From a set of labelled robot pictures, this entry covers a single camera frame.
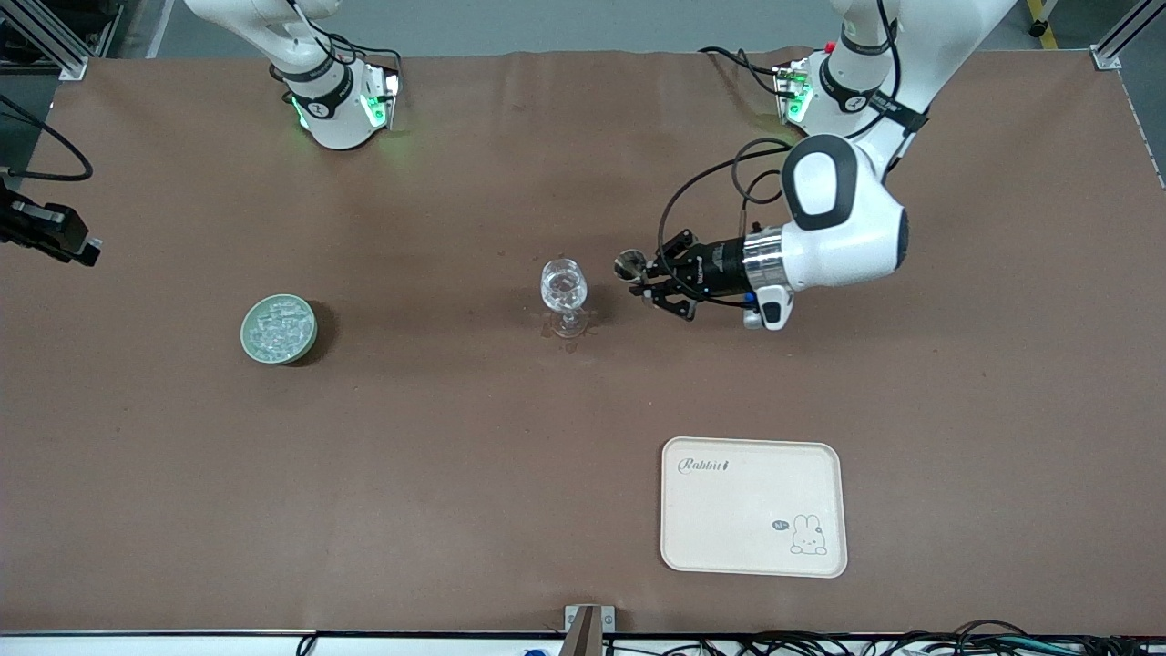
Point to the clear stemmed wine glass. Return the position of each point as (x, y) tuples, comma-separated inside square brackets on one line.
[(563, 282)]

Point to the round green bowl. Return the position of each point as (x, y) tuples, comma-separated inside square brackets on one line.
[(278, 359)]

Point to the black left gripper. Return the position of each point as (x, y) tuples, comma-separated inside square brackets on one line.
[(713, 268)]

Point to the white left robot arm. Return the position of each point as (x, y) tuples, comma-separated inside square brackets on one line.
[(847, 246)]

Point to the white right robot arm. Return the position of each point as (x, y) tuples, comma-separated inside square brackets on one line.
[(337, 118)]

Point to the steel double jigger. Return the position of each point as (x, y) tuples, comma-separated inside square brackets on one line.
[(627, 265)]

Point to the cream rabbit print tray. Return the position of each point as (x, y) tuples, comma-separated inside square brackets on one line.
[(729, 519)]

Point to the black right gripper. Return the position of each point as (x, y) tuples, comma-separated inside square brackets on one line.
[(38, 227)]

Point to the pile of clear ice cubes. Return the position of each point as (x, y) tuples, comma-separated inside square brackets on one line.
[(278, 328)]

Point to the aluminium frame profile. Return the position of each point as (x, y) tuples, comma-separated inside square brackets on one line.
[(55, 41), (1116, 46)]

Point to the brown table cover sheet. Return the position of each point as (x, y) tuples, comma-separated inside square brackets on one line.
[(455, 456)]

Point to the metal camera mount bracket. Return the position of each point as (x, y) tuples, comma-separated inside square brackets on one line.
[(588, 629)]

